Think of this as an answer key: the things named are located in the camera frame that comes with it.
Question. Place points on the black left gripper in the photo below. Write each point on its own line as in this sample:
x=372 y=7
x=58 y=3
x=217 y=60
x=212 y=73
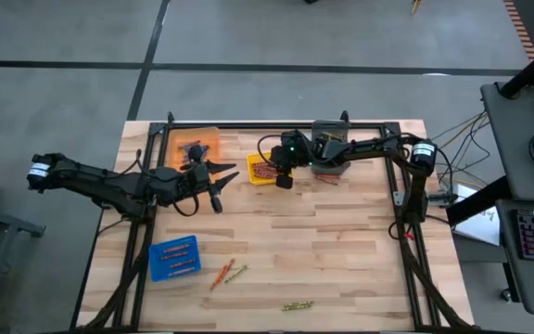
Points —
x=199 y=181

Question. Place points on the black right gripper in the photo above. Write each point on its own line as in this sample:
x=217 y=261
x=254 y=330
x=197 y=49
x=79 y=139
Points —
x=295 y=150

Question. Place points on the yellow green crayon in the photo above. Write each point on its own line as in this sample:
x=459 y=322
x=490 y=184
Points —
x=235 y=273
x=333 y=136
x=299 y=304
x=295 y=308

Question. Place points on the grey plastic bin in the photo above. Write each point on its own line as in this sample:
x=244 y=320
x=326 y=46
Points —
x=336 y=169

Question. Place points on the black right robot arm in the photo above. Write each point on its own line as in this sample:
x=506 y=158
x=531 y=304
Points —
x=378 y=146

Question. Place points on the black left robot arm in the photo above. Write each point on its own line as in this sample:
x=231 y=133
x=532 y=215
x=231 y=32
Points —
x=100 y=183

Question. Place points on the yellow plastic basket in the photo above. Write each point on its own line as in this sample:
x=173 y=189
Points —
x=250 y=178

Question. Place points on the orange translucent plastic bin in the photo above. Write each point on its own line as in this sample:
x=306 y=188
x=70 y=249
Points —
x=174 y=139

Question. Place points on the blue plastic basket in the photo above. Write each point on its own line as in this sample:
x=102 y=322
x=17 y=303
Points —
x=156 y=273

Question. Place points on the wooden stick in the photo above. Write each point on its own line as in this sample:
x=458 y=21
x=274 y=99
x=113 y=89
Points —
x=416 y=5

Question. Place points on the black diagonal bar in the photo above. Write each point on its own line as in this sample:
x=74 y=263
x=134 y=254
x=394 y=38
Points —
x=480 y=201

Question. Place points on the white paper sheet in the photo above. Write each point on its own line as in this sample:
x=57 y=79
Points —
x=480 y=227

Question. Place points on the grey side cart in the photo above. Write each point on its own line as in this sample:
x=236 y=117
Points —
x=7 y=222

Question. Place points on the black pole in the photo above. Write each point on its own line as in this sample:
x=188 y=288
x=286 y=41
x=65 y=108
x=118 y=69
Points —
x=526 y=74

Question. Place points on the black caster wheel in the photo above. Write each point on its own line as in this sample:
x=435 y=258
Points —
x=506 y=295

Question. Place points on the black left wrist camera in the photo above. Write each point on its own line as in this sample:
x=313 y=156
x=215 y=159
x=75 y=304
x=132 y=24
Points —
x=165 y=176

